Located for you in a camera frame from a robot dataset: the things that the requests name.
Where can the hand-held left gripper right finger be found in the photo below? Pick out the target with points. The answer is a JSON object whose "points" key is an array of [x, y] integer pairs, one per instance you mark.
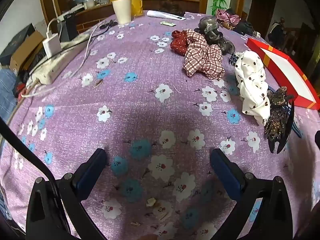
{"points": [[225, 172]]}

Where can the brown cardboard box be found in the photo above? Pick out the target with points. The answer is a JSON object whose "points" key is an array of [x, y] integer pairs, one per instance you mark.
{"points": [[25, 50]]}

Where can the white power strip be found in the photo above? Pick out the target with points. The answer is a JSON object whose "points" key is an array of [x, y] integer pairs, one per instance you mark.
{"points": [[57, 60]]}

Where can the cream paper cup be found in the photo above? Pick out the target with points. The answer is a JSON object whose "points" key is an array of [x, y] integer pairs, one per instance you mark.
{"points": [[122, 10]]}

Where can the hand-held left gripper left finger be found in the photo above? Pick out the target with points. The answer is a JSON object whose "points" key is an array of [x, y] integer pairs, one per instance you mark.
{"points": [[90, 175]]}

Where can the dark hanging bag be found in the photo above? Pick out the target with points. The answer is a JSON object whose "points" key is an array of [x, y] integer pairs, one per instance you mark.
{"points": [[277, 31]]}

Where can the pink satin cloth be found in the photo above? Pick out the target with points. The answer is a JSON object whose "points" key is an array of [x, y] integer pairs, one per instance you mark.
{"points": [[228, 17]]}

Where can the red cardboard box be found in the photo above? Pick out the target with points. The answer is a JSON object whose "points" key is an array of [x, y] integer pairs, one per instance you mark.
{"points": [[285, 67]]}

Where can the purple floral tablecloth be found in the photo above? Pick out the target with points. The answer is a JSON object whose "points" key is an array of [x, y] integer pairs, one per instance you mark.
{"points": [[140, 110]]}

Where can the black electronic box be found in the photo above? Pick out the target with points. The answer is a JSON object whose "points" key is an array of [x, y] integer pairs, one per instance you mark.
{"points": [[68, 27]]}

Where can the white remote control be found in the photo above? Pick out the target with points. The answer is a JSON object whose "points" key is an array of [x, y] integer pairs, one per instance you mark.
{"points": [[165, 15]]}

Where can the brown wooden door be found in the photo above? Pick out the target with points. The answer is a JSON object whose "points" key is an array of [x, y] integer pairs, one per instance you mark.
{"points": [[261, 10]]}

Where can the wooden mirror sideboard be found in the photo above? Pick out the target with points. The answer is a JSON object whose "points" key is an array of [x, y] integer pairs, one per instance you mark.
{"points": [[165, 3]]}

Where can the white dotted scrunchie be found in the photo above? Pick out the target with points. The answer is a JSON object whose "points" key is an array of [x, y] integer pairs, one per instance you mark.
{"points": [[252, 85]]}

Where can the small green packet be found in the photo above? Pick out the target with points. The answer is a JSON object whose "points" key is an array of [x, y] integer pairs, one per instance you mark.
{"points": [[168, 23]]}

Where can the grey black scrunchie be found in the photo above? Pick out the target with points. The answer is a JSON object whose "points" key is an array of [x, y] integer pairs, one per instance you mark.
{"points": [[212, 30]]}

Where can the gold sequin bow hair clip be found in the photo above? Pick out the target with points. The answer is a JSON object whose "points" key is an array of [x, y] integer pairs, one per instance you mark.
{"points": [[277, 115]]}

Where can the red dotted scrunchie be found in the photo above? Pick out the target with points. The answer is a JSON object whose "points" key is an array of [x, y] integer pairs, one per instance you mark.
{"points": [[178, 43]]}

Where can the white charger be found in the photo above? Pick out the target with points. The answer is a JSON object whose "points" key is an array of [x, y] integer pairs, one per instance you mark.
{"points": [[52, 45]]}

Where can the black folded cloth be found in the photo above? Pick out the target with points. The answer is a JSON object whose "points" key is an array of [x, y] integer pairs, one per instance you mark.
{"points": [[243, 28]]}

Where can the red plaid scrunchie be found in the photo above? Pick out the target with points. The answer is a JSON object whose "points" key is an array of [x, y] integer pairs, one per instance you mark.
{"points": [[202, 57]]}

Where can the blue checked hair clip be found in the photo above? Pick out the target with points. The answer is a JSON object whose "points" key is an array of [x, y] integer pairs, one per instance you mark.
{"points": [[233, 58]]}

